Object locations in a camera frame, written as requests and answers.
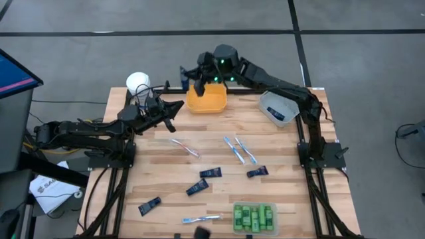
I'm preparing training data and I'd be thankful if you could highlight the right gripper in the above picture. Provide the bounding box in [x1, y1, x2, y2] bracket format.
[184, 50, 222, 84]

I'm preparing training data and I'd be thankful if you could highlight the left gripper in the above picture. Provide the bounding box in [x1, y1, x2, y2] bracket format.
[137, 100, 185, 134]

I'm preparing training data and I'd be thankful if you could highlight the red white toothbrush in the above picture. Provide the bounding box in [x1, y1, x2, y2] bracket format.
[169, 137, 202, 159]

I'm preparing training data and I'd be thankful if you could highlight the blue white toothbrush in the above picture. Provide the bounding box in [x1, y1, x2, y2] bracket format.
[222, 135, 246, 165]
[181, 214, 224, 224]
[234, 136, 258, 166]

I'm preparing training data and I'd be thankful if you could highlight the dark blue squeeze tube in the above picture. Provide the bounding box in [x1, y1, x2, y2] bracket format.
[266, 106, 286, 121]
[246, 165, 270, 179]
[199, 167, 223, 179]
[137, 196, 163, 217]
[185, 177, 210, 197]

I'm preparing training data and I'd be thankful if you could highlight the orange plastic bin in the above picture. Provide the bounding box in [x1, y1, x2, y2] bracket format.
[185, 82, 228, 115]

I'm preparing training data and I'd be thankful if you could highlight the white paper cup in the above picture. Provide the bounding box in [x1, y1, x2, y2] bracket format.
[126, 71, 152, 100]

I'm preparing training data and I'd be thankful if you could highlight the grey plastic bin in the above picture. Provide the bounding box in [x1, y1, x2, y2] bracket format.
[257, 90, 301, 129]

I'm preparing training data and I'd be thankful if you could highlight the clear plastic container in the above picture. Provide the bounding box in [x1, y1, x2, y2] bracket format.
[232, 200, 279, 236]

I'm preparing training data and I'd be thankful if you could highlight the white printed paper sheet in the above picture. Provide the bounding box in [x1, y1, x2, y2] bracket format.
[29, 161, 82, 215]

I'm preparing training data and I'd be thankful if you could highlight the dark display stand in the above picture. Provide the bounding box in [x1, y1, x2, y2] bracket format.
[0, 88, 90, 213]

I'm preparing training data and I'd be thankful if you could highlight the large display screen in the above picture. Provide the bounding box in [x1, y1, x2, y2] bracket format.
[0, 48, 44, 100]

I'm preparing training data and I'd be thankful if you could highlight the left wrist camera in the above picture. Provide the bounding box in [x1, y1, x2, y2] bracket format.
[145, 95, 162, 110]

